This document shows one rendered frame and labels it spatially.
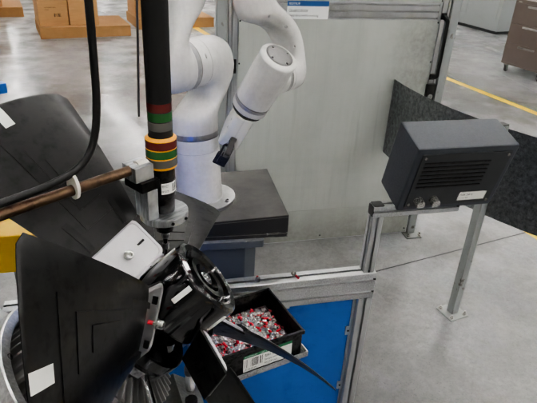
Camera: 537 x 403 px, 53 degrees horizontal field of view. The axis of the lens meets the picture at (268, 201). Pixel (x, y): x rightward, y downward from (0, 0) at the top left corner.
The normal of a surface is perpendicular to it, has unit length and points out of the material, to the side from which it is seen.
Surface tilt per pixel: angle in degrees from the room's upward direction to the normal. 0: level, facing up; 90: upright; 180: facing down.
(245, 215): 5
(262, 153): 90
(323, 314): 90
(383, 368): 0
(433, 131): 15
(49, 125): 38
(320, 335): 90
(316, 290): 90
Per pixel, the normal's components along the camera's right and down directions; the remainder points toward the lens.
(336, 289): 0.23, 0.47
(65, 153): 0.55, -0.46
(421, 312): 0.05, -0.88
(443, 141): 0.11, -0.73
